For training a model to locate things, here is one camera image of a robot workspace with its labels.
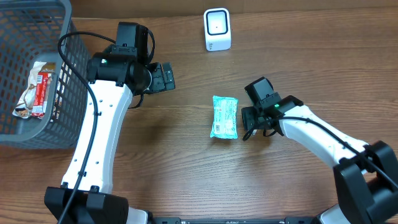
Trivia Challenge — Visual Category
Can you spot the teal tissue packet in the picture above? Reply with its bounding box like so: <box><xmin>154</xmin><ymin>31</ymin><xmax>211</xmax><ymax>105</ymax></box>
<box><xmin>210</xmin><ymin>96</ymin><xmax>238</xmax><ymax>139</ymax></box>

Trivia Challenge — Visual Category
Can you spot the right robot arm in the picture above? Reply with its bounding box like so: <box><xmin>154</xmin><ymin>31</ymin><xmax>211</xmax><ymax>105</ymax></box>
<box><xmin>241</xmin><ymin>77</ymin><xmax>397</xmax><ymax>224</ymax></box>

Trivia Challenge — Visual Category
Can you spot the white brown snack packet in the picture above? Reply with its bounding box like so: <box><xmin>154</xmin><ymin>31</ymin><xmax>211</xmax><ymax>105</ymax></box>
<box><xmin>12</xmin><ymin>62</ymin><xmax>55</xmax><ymax>119</ymax></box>

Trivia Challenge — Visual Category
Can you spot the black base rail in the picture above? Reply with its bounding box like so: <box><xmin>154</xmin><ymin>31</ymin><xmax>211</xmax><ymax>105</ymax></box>
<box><xmin>149</xmin><ymin>217</ymin><xmax>318</xmax><ymax>224</ymax></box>

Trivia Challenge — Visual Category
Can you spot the grey plastic mesh basket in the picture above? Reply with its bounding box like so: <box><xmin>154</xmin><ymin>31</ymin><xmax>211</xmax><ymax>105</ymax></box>
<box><xmin>1</xmin><ymin>1</ymin><xmax>88</xmax><ymax>149</ymax></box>

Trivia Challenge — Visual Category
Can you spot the red snack bar wrapper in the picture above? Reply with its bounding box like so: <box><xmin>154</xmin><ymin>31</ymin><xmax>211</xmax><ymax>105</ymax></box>
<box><xmin>32</xmin><ymin>72</ymin><xmax>52</xmax><ymax>119</ymax></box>

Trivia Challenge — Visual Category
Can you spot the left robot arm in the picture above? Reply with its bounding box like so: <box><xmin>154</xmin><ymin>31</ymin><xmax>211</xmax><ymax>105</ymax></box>
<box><xmin>44</xmin><ymin>22</ymin><xmax>175</xmax><ymax>224</ymax></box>

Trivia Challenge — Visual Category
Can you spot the white barcode scanner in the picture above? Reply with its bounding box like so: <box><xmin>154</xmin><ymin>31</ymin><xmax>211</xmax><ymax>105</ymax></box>
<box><xmin>203</xmin><ymin>7</ymin><xmax>232</xmax><ymax>52</ymax></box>

